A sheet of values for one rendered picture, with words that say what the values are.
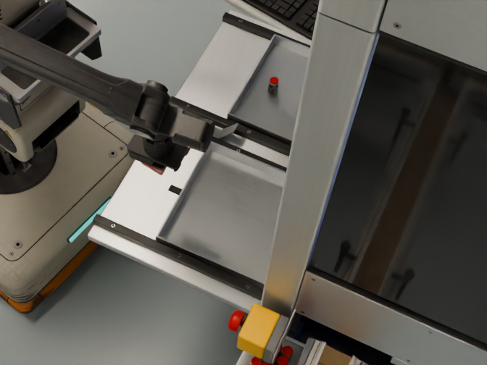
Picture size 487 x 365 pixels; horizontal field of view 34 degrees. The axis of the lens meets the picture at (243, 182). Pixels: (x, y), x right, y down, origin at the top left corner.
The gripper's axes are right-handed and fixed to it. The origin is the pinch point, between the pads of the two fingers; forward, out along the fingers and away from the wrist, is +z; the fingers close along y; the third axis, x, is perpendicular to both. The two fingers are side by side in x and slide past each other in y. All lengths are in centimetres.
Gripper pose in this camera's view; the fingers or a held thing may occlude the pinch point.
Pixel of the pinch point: (161, 169)
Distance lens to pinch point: 153.7
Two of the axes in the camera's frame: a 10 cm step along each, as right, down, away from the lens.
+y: 9.1, 3.8, -1.8
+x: 4.2, -7.8, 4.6
